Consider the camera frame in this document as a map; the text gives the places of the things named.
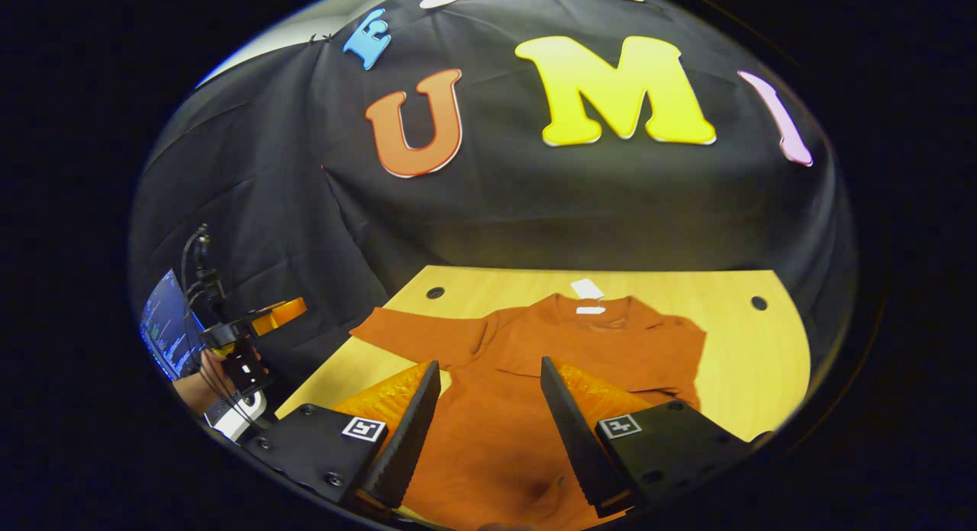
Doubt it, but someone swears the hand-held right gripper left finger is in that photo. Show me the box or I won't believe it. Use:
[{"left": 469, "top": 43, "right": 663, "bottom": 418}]
[{"left": 254, "top": 360, "right": 443, "bottom": 510}]

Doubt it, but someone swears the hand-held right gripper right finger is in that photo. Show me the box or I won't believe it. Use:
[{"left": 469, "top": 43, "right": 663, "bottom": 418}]
[{"left": 539, "top": 355, "right": 775, "bottom": 519}]

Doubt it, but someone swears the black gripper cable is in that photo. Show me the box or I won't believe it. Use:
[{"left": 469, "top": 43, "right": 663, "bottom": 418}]
[{"left": 180, "top": 224, "right": 211, "bottom": 297}]

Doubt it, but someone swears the black backdrop cloth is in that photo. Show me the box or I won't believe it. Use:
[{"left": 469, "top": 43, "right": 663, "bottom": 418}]
[{"left": 128, "top": 0, "right": 856, "bottom": 410}]

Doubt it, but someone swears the computer screen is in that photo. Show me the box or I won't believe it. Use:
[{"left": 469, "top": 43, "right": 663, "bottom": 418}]
[{"left": 140, "top": 269, "right": 205, "bottom": 381}]

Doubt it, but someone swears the orange button-up garment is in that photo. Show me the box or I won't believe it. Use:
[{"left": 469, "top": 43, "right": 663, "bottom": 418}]
[{"left": 350, "top": 293, "right": 707, "bottom": 531}]

